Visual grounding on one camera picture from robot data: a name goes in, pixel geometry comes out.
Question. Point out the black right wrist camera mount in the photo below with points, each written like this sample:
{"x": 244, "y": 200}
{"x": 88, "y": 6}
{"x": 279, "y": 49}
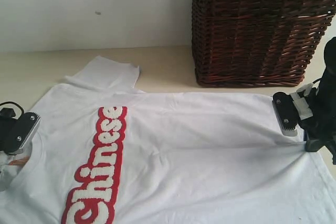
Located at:
{"x": 295, "y": 110}

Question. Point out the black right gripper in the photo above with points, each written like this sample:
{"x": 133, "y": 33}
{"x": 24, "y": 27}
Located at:
{"x": 324, "y": 107}

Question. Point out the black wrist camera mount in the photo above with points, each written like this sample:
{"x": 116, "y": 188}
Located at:
{"x": 295, "y": 110}
{"x": 25, "y": 130}

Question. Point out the orange garment neck tag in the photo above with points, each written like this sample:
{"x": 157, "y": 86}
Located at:
{"x": 20, "y": 162}

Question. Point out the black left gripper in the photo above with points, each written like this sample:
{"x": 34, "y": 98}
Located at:
{"x": 8, "y": 123}

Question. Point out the dark red wicker basket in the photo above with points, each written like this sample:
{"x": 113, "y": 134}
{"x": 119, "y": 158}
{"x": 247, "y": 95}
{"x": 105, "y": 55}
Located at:
{"x": 256, "y": 43}

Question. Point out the white t-shirt red lettering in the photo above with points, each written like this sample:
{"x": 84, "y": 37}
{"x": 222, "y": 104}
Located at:
{"x": 105, "y": 153}

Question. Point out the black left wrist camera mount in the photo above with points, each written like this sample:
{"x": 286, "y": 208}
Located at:
{"x": 25, "y": 130}

